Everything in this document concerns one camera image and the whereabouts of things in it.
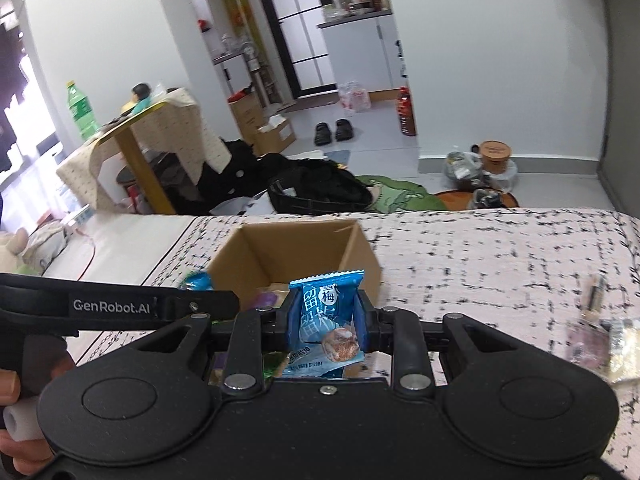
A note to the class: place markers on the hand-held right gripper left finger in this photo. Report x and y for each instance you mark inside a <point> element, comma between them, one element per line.
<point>292,322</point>

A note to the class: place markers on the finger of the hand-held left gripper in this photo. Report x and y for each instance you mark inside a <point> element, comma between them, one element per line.
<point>210,304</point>

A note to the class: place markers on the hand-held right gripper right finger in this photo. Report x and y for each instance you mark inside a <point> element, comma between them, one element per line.
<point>362,325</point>

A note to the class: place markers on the teal green snack packet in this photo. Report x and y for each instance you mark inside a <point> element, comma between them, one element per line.
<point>197,280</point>

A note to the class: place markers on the blue snack packet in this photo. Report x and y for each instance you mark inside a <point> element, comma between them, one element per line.
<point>325,320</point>

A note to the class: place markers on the purple snack packet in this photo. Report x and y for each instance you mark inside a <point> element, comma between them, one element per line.
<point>265,301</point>

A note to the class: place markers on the large green snack packet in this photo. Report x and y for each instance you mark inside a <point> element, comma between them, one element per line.
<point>272,362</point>

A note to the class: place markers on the clear snack packet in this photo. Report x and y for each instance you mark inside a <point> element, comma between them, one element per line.
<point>585,340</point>

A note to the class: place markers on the white snack packet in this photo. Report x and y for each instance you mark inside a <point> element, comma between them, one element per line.
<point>622,355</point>

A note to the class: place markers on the person's left hand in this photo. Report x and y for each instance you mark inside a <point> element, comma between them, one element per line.
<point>10,385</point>

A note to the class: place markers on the beige plush toy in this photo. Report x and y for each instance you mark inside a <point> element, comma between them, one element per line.
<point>12,250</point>

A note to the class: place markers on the white bed sheet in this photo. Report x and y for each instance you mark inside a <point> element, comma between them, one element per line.
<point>125,245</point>

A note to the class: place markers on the black clothes pile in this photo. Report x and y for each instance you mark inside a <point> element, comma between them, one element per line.
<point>225,175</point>

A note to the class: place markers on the green cartoon rug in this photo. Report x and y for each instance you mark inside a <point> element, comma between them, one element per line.
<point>400,195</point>

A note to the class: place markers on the black bag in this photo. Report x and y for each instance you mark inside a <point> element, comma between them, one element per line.
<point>320,187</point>

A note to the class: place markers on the black and white printed blanket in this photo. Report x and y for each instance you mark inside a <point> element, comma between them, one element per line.
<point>500,270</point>

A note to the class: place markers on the yellow wooden table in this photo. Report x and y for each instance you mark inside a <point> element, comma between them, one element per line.
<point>145,170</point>

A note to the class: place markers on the orange round rug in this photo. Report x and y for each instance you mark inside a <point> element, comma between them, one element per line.
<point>450,200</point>

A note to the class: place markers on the small blue floor mat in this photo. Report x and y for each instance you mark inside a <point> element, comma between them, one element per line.
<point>336,154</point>

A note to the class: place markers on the cream dotted tablecloth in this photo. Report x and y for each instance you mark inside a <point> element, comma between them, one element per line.
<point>185,130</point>

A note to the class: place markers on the small open cardboard box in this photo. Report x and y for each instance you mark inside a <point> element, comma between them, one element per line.
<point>275,135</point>

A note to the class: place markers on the clear trash bag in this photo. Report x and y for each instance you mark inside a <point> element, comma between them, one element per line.
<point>462,165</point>

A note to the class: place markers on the tall cardboard box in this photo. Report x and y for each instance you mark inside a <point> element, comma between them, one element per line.
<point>246,117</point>

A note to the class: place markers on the black slipper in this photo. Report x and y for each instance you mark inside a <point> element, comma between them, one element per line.
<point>323,134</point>
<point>344,130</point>

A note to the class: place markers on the green plastic bottle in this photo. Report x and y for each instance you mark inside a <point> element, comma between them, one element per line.
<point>82,110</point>

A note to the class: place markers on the brown paper tub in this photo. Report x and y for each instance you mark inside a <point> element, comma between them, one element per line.
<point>496,156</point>

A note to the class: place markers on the red cooking oil bottle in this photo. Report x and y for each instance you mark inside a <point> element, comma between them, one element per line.
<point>406,112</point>

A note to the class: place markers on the small doll figure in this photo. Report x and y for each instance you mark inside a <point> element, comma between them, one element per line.
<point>139,97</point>

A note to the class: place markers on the white kitchen cabinet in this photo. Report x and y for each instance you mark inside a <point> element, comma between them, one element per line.
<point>360,50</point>

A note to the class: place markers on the black framed sliding door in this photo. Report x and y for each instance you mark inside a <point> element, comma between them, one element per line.
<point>295,35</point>

